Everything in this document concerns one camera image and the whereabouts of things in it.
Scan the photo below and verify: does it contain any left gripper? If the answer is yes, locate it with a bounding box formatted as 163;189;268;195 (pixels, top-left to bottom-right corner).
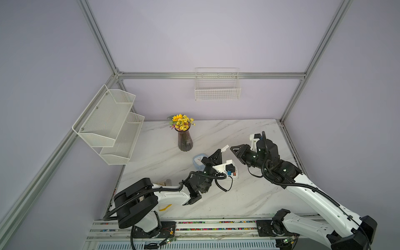
200;149;222;193

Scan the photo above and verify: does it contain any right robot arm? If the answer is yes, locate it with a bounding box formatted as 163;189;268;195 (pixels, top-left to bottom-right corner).
230;132;378;250

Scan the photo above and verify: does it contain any upper white mesh shelf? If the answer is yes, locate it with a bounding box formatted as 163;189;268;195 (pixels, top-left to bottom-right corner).
72;85;135;148

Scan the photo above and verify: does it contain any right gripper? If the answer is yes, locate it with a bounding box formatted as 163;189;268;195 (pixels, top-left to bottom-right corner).
231;144;270;173

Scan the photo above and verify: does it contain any yellow flower bouquet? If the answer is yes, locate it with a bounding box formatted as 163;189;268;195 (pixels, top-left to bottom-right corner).
168;114;195;132

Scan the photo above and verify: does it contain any white yellow cloth glove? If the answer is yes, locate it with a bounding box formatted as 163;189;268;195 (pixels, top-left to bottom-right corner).
153;179;172;212

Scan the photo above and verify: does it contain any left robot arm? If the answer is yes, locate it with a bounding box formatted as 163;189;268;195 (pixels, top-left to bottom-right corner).
102;149;234;237

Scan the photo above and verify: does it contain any dark glass vase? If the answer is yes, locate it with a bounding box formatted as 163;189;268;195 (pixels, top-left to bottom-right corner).
176;126;193;152

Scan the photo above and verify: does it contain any blue alarm clock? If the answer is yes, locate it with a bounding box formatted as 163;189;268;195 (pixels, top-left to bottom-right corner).
193;154;208;171

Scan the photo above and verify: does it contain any white mesh shelf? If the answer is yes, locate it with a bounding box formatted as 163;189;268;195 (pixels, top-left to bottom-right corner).
72;85;135;148
100;112;145;165

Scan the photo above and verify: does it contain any white battery cover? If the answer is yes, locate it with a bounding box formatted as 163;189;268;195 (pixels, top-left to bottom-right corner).
221;145;229;153

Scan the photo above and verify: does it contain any black corrugated cable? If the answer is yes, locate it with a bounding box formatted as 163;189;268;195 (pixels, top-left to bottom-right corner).
102;171;228;221

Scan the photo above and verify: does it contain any lower white mesh shelf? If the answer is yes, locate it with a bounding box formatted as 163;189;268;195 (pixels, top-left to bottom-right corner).
100;112;145;165

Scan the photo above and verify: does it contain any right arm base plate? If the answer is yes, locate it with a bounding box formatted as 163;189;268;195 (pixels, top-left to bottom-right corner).
256;219;295;237

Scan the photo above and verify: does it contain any white wire wall basket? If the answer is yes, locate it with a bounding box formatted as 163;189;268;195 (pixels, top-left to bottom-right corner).
194;68;241;101

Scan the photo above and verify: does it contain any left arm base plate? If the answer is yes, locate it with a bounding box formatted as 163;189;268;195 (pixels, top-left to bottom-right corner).
133;221;177;239

